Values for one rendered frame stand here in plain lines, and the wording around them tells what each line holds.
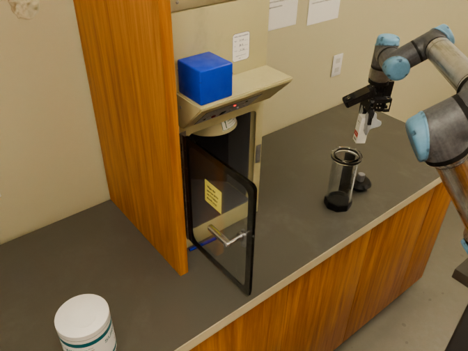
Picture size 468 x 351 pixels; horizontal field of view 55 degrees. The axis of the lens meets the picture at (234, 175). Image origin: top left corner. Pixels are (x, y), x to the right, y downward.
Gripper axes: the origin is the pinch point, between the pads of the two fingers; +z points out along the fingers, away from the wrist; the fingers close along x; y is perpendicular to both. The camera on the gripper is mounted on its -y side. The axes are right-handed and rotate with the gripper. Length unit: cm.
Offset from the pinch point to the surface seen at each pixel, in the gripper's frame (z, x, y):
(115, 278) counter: 24, -44, -90
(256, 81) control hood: -33, -27, -47
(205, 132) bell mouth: -14, -22, -60
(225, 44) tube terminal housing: -42, -23, -55
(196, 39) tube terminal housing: -45, -27, -63
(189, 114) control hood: -29, -37, -66
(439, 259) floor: 118, 34, 86
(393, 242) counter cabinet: 53, -10, 21
